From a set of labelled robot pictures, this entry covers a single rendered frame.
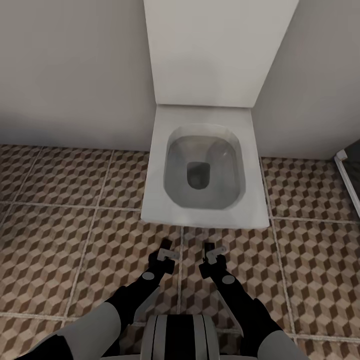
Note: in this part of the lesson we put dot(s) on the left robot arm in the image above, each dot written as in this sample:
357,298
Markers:
89,337

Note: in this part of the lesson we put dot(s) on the shower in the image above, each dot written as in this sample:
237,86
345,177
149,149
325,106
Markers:
348,184

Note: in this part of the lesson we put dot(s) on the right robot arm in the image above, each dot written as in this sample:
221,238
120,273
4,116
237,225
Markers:
267,339

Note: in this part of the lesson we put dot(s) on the toilet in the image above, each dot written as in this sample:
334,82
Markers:
209,61

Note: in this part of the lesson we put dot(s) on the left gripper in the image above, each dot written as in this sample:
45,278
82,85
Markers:
167,266

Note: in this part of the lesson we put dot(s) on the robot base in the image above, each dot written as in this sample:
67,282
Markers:
246,353

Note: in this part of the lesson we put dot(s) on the robot trunk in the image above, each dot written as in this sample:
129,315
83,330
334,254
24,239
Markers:
180,337

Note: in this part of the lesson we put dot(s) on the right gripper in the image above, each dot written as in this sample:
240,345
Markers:
208,270

